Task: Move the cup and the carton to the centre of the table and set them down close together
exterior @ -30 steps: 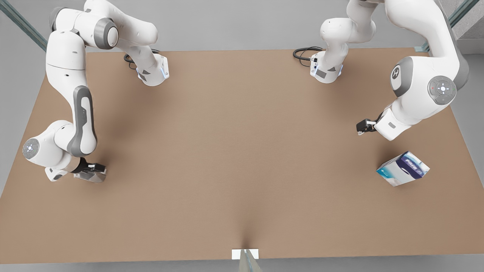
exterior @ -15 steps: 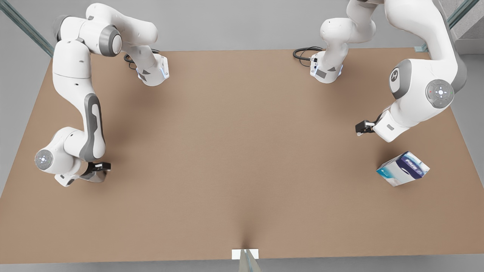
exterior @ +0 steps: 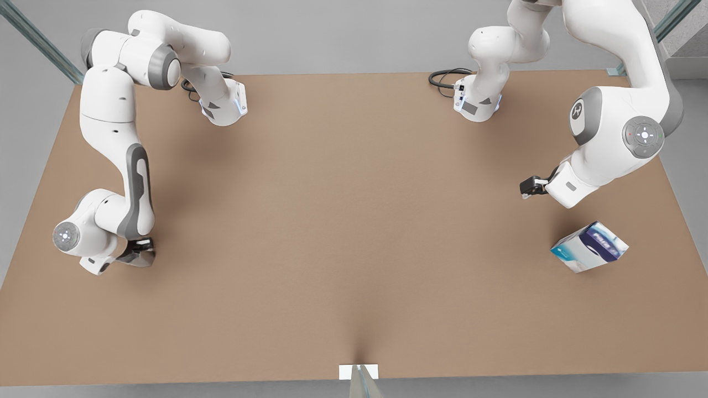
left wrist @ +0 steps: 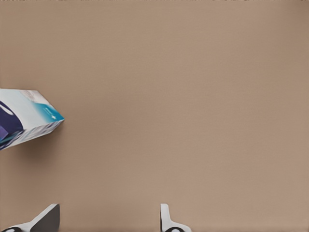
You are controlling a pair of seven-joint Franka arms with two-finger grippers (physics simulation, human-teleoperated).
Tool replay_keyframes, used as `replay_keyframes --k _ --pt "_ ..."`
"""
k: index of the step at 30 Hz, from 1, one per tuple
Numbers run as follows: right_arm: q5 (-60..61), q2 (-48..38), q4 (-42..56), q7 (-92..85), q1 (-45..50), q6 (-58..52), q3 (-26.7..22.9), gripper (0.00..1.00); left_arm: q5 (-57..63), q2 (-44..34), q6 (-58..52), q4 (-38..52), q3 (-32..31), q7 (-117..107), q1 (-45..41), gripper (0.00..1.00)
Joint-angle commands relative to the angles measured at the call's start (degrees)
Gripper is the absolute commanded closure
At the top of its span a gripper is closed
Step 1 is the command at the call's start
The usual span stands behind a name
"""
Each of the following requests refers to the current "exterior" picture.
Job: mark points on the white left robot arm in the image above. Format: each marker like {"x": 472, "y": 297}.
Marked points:
{"x": 614, "y": 110}

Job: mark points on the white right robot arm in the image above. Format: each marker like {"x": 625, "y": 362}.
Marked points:
{"x": 108, "y": 121}

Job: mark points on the blue and white carton box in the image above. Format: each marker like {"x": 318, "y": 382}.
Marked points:
{"x": 591, "y": 247}

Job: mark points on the silver frame post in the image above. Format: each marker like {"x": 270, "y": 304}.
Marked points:
{"x": 672, "y": 19}
{"x": 362, "y": 381}
{"x": 38, "y": 40}

